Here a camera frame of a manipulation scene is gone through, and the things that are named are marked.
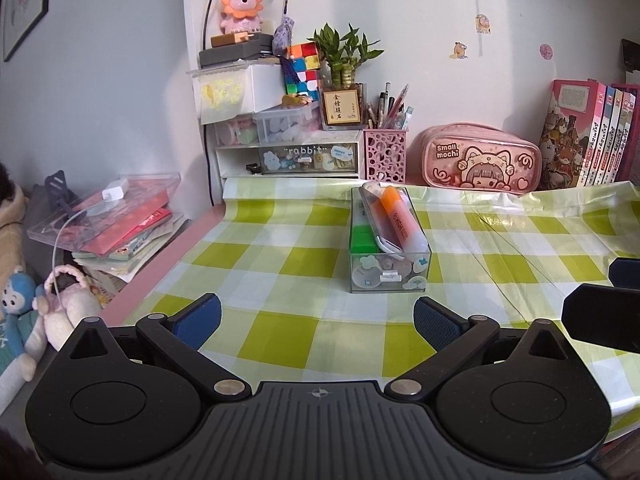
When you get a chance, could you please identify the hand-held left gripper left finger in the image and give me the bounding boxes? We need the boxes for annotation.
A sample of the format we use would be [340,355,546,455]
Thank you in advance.
[67,292,253,403]

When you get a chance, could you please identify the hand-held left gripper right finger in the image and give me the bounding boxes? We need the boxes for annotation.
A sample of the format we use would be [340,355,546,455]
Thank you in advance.
[384,296,571,401]

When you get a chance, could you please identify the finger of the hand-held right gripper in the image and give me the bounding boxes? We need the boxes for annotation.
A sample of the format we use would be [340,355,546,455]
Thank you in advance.
[561,282,640,353]
[608,257,640,288]

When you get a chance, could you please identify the clear plastic organizer box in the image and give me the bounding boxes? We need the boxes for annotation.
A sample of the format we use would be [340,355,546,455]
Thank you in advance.
[346,185,432,293]

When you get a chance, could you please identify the orange pink highlighter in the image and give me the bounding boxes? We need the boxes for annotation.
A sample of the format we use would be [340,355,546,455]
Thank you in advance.
[380,186,431,253]

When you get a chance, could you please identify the black case white end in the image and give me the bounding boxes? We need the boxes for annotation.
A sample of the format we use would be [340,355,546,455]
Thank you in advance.
[362,192,403,253]

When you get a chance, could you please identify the stack of picture books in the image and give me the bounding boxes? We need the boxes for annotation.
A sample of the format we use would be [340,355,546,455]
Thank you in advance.
[72,210,188,308]

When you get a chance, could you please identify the green checkered tablecloth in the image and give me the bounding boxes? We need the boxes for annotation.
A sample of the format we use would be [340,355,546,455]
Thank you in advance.
[100,176,640,441]

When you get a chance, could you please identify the pink red booklet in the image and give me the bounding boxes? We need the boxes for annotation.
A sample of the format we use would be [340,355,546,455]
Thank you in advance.
[82,195,173,256]

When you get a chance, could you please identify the white pink plush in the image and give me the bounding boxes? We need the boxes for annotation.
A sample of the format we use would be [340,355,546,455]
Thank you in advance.
[32,264,103,353]

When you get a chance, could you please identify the illustrated cartoon book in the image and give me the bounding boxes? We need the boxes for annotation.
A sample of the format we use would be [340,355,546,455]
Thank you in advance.
[602,89,628,184]
[539,79,608,190]
[592,85,618,186]
[612,91,638,183]

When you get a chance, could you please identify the clear acrylic case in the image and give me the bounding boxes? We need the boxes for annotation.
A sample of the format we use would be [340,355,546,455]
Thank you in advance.
[27,172,181,256]

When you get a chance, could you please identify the pink cartoon pencil case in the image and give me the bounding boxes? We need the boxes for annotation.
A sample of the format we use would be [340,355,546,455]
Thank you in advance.
[415,122,543,196]

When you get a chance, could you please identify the white drawer organizer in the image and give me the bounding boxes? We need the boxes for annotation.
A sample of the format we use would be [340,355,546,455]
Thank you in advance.
[215,130,366,181]

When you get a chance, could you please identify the pink perforated pen holder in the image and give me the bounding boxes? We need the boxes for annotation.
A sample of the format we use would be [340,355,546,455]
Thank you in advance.
[363,127,407,183]

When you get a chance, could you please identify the blue monkey plush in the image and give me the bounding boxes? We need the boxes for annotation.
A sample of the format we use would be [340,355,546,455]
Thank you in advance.
[0,265,46,396]

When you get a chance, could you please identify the clear drawer pastel items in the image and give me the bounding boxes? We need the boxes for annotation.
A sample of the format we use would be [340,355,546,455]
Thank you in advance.
[214,116,261,150]

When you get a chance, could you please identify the black stand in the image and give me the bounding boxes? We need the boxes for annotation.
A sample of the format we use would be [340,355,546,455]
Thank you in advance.
[45,170,76,211]

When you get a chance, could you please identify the clear sticker drawer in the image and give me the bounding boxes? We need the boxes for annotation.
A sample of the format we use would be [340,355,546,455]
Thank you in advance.
[257,142,360,176]

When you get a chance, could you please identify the clear box with pink items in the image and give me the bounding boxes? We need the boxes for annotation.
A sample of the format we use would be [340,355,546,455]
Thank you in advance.
[252,102,322,146]

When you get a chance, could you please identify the bunch of pens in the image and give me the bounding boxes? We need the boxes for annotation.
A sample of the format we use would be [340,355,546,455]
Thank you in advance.
[365,81,415,131]

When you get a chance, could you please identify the clear bag yellow stickers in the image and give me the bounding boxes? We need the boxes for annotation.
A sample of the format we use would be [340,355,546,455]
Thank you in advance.
[192,67,249,125]

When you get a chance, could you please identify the clear square plant vase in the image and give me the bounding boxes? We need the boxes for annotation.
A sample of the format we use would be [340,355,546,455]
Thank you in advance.
[317,72,368,131]

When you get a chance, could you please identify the wooden sign card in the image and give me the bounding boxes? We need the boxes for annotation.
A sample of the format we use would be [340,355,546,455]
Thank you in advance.
[322,89,362,126]

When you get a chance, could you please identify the white storage box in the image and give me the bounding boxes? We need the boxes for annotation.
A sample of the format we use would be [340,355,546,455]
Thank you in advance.
[187,62,287,123]

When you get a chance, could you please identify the dark grey flat box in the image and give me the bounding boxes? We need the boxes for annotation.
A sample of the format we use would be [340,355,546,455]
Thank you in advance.
[198,37,276,67]

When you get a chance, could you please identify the colourful puzzle cube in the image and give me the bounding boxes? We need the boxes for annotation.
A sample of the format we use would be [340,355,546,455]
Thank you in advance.
[285,42,323,98]

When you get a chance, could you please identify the small wooden block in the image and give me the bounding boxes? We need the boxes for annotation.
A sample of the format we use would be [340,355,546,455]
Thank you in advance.
[210,31,256,48]

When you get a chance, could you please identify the green bamboo plant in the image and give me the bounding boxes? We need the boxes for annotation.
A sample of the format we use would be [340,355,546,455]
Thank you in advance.
[307,22,386,88]

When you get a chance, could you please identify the purple tassel charm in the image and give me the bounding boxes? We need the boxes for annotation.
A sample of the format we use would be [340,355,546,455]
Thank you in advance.
[271,15,301,81]

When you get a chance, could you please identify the pink orange lion toy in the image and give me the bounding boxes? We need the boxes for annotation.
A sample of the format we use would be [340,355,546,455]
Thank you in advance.
[220,0,266,36]

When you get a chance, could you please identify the white charger cable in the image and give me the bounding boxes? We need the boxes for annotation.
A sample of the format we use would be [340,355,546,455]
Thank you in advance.
[52,202,107,308]

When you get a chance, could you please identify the black cable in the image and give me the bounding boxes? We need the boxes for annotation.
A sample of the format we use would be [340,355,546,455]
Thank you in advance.
[200,0,224,206]

